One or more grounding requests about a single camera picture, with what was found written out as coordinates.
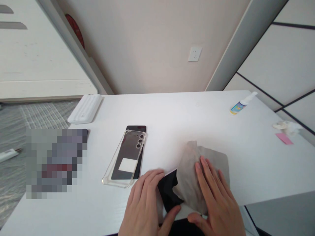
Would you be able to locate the grey microfibre cloth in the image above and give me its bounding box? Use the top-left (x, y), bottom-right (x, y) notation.
top-left (172, 140), bottom-right (231, 217)

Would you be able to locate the white ribbed box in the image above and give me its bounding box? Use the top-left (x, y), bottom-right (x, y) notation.
top-left (67, 94), bottom-right (103, 125)

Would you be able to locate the person's right hand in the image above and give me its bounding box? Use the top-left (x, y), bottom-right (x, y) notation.
top-left (187, 156), bottom-right (247, 236)

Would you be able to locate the red round object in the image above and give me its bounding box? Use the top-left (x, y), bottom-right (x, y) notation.
top-left (65, 13), bottom-right (86, 49)

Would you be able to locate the person's left hand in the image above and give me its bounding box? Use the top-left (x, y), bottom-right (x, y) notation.
top-left (119, 168), bottom-right (182, 236)

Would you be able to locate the black smartphone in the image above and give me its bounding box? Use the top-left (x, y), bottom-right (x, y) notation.
top-left (111, 126), bottom-right (147, 180)

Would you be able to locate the clear phone case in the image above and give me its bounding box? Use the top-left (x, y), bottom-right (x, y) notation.
top-left (101, 129), bottom-right (149, 189)

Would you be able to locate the white wall socket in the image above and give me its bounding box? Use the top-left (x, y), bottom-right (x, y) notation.
top-left (188, 45), bottom-right (203, 62)

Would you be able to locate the white cabinet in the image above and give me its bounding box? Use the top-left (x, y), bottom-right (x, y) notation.
top-left (0, 0), bottom-right (115, 104)

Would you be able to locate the small white spray bottle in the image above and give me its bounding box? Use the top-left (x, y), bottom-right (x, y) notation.
top-left (230, 91), bottom-right (258, 115)

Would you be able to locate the black glossy phone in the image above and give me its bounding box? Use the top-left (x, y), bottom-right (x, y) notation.
top-left (157, 170), bottom-right (185, 215)

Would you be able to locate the white square sticker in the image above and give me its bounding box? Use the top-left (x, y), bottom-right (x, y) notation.
top-left (118, 158), bottom-right (138, 172)

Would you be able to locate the white stick-shaped object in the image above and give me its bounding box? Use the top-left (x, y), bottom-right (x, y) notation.
top-left (0, 148), bottom-right (24, 163)

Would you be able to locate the crumpled white tissue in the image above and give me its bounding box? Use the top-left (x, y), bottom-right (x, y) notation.
top-left (272, 120), bottom-right (304, 137)

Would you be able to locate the pink paper slip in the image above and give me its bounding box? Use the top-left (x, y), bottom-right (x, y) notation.
top-left (275, 133), bottom-right (294, 146)

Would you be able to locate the white wardrobe with black lines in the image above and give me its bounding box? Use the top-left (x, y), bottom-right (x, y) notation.
top-left (205, 0), bottom-right (315, 136)

